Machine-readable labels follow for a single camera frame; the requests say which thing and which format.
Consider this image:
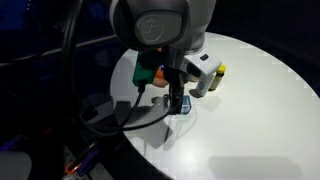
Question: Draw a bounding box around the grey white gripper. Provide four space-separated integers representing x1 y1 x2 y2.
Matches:
165 49 223 115

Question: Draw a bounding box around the small blue clear container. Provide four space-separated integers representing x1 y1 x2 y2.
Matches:
169 94 194 117

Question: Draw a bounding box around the small white bottle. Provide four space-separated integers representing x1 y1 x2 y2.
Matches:
195 73 215 99

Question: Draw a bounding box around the green orange block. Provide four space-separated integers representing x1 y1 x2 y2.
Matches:
131 49 165 88

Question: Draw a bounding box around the yellow capped dark bottle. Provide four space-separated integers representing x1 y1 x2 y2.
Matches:
208 63 228 92

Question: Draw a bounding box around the orange purple hand tool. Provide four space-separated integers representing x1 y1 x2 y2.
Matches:
64 143 102 177

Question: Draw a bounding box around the grey metal handrail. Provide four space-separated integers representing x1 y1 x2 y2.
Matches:
0 34 118 68

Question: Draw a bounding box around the white rounded object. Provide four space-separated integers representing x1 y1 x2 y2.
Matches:
0 151 33 180

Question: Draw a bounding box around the thin black plug cable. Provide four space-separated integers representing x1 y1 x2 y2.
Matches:
117 79 148 130

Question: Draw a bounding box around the thick black cable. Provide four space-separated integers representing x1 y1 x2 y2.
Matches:
62 0 185 134

